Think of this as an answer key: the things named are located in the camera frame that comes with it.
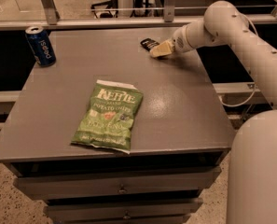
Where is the black office chair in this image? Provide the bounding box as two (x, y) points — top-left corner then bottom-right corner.
(90, 0), (118, 19)

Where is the grey drawer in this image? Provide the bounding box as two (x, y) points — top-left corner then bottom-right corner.
(14, 166), (221, 200)
(44, 198), (202, 224)

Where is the green jalapeno chip bag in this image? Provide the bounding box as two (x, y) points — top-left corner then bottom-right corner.
(72, 79), (143, 154)

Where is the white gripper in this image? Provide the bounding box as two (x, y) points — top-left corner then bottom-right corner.
(150, 25), (193, 58)

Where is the dark rxbar chocolate bar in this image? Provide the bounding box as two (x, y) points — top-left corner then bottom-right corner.
(140, 38), (159, 51)

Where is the blue pepsi can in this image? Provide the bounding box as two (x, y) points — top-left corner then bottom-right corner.
(25, 26), (56, 67)

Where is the top grey drawer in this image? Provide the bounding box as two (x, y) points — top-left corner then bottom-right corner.
(14, 166), (221, 200)

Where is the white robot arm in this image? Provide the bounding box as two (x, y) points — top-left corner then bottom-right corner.
(150, 1), (277, 224)

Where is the lower grey drawer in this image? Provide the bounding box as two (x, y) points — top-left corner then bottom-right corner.
(44, 198), (202, 224)

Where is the grey metal railing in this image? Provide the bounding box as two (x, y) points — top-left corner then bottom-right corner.
(0, 0), (277, 30)

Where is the grey drawer cabinet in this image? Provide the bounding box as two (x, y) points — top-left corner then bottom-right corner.
(0, 28), (234, 224)

